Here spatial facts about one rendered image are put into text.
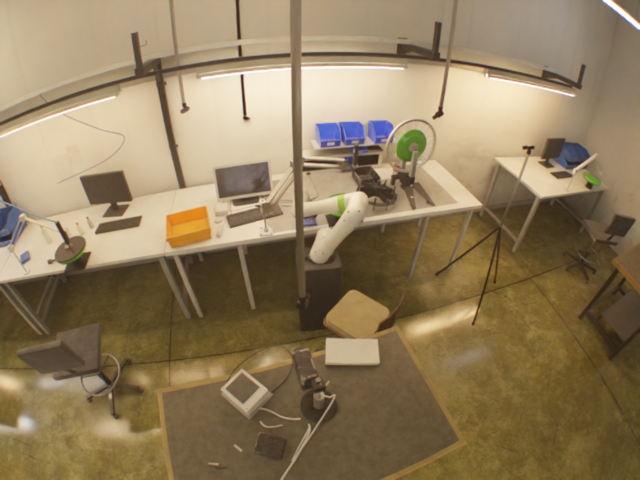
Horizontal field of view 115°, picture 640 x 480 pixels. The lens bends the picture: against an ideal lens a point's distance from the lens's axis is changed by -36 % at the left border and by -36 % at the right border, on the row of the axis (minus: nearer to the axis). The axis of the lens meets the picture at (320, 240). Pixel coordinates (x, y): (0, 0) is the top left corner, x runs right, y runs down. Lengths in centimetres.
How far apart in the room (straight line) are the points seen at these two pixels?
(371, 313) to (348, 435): 105
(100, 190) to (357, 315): 247
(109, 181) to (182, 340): 158
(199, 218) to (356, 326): 151
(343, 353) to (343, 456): 53
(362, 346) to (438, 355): 139
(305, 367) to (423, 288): 228
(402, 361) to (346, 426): 46
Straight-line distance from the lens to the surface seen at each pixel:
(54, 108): 272
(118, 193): 307
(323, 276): 234
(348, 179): 307
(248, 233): 244
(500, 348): 327
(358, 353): 167
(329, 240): 196
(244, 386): 154
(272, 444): 148
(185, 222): 271
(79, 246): 274
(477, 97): 385
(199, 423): 162
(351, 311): 228
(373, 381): 163
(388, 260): 358
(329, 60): 241
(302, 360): 131
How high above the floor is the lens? 246
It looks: 41 degrees down
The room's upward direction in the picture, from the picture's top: 1 degrees clockwise
